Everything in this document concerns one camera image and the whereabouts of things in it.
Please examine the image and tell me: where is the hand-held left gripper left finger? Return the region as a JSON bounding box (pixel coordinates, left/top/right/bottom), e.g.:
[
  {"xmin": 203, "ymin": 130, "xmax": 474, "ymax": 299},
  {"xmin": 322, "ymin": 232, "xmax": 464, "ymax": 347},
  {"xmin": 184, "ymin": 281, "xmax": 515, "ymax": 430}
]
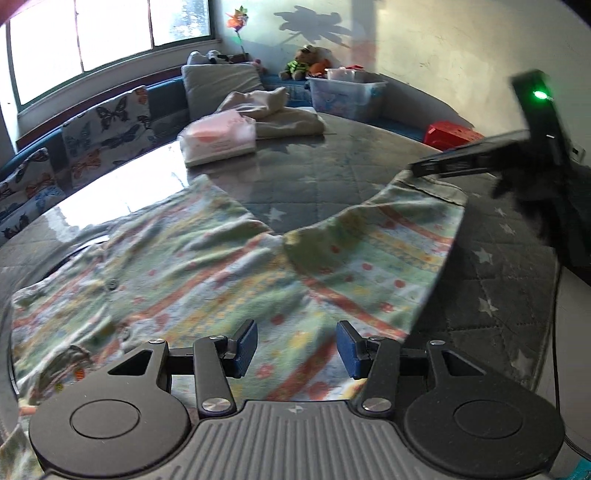
[{"xmin": 107, "ymin": 319, "xmax": 258, "ymax": 418}]

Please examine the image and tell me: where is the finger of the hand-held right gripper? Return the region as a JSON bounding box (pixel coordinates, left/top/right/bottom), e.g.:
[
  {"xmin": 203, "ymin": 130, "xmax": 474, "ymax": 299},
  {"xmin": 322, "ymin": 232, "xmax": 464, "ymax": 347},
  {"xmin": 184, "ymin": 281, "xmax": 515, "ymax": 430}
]
[{"xmin": 409, "ymin": 129, "xmax": 533, "ymax": 179}]

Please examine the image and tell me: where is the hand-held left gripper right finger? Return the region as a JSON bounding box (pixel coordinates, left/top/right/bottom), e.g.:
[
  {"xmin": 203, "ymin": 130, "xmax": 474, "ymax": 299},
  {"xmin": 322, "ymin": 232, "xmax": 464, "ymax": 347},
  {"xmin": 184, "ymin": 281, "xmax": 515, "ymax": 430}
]
[{"xmin": 336, "ymin": 320, "xmax": 486, "ymax": 416}]

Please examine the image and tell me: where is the green floral striped garment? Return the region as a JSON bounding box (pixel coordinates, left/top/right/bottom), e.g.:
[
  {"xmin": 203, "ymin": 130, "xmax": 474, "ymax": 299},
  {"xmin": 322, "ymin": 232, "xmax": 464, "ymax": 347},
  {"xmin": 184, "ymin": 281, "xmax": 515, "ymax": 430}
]
[{"xmin": 0, "ymin": 168, "xmax": 469, "ymax": 480}]

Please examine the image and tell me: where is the red plastic basket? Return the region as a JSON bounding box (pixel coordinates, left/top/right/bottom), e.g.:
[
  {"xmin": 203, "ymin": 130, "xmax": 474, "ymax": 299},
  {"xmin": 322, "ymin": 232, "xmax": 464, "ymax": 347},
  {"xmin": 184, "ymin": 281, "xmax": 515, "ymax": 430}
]
[{"xmin": 424, "ymin": 121, "xmax": 485, "ymax": 151}]

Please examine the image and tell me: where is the clear plastic storage box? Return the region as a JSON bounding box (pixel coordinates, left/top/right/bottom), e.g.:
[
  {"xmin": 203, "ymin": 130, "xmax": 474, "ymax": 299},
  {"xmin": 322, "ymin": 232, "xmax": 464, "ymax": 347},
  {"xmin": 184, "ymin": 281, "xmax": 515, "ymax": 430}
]
[{"xmin": 307, "ymin": 68, "xmax": 389, "ymax": 123}]

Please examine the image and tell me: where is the beige crumpled cloth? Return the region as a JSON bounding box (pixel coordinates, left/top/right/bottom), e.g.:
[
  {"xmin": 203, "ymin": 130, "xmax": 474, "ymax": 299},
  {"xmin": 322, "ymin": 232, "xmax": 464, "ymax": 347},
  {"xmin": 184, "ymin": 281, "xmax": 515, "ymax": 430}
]
[{"xmin": 217, "ymin": 85, "xmax": 327, "ymax": 139}]

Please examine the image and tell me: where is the brown teddy bear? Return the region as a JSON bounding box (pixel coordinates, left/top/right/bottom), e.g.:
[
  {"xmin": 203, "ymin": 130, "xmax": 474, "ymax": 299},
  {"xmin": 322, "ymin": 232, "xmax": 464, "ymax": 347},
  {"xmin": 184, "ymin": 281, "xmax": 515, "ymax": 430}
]
[{"xmin": 279, "ymin": 46, "xmax": 319, "ymax": 80}]

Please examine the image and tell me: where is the pink white tissue pack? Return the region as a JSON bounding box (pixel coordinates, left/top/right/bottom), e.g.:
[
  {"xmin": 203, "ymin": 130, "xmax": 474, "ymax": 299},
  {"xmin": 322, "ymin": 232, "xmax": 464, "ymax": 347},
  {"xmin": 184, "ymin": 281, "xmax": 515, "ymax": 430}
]
[{"xmin": 178, "ymin": 113, "xmax": 257, "ymax": 168}]

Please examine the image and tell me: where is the butterfly print cushion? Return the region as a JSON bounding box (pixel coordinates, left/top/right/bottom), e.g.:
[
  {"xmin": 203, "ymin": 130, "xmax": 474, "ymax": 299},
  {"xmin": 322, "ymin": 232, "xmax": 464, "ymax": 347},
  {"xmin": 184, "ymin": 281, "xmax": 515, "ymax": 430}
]
[
  {"xmin": 61, "ymin": 88, "xmax": 154, "ymax": 190},
  {"xmin": 0, "ymin": 148, "xmax": 66, "ymax": 241}
]

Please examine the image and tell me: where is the grey cushion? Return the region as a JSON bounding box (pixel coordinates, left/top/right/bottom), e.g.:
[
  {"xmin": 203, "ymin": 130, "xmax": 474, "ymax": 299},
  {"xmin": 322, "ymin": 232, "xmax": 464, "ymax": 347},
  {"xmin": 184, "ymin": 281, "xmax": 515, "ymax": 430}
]
[{"xmin": 181, "ymin": 62, "xmax": 266, "ymax": 123}]

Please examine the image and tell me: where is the colourful pinwheel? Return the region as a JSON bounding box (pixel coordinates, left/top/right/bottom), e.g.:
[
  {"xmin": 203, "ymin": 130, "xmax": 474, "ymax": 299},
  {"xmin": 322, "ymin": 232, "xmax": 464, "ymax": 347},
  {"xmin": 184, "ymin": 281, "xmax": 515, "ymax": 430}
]
[{"xmin": 225, "ymin": 6, "xmax": 253, "ymax": 61}]

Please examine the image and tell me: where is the black white plush toy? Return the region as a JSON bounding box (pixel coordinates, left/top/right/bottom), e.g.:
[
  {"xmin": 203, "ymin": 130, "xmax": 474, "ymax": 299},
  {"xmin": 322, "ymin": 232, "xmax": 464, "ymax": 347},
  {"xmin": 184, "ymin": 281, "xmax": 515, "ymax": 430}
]
[{"xmin": 187, "ymin": 50, "xmax": 237, "ymax": 65}]

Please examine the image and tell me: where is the window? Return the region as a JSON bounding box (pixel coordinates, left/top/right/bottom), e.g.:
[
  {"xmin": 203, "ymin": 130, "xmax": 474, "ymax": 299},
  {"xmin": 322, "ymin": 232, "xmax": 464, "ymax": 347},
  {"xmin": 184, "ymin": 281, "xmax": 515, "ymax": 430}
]
[{"xmin": 0, "ymin": 0, "xmax": 223, "ymax": 110}]

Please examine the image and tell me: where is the black cable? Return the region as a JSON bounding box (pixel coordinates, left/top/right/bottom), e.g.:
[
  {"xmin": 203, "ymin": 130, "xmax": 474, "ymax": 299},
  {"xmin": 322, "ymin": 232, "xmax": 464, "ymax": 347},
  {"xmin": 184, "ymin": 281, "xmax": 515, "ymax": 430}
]
[{"xmin": 551, "ymin": 265, "xmax": 591, "ymax": 459}]

